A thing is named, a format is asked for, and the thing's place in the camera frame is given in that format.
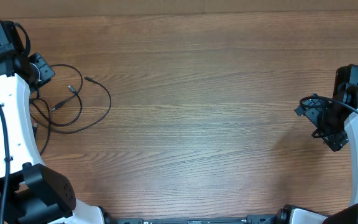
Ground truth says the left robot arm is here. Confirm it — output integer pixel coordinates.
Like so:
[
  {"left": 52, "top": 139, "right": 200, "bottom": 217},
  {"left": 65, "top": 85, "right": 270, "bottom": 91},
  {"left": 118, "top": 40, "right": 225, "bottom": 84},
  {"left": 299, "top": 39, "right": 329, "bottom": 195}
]
[{"left": 0, "top": 21, "right": 112, "bottom": 223}]

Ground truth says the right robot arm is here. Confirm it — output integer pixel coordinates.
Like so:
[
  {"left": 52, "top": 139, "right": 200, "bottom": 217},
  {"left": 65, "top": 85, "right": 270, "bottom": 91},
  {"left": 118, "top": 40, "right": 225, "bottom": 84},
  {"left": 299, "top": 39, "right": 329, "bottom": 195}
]
[{"left": 272, "top": 64, "right": 358, "bottom": 223}]

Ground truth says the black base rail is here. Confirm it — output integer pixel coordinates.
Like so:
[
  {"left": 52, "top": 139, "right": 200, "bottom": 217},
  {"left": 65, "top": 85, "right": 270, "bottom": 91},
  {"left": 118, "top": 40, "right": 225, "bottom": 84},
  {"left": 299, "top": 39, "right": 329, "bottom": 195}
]
[{"left": 113, "top": 214, "right": 276, "bottom": 224}]

